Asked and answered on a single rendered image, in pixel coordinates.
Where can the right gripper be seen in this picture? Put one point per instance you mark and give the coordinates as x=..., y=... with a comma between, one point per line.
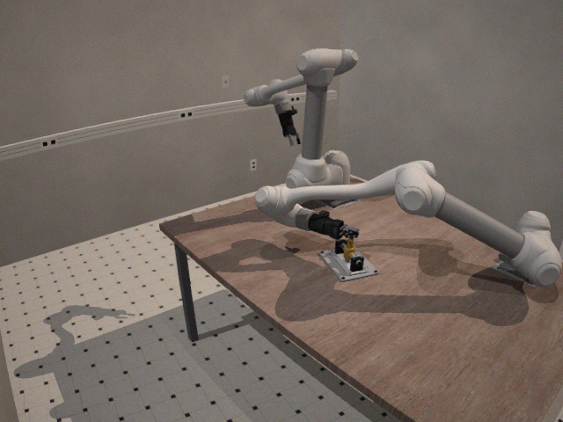
x=284, y=111

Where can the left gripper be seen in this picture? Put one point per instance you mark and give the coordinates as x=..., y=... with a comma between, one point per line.
x=321, y=223

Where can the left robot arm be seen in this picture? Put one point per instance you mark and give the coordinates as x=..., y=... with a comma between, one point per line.
x=531, y=256

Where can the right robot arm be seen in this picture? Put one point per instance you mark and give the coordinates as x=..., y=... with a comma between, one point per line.
x=317, y=68

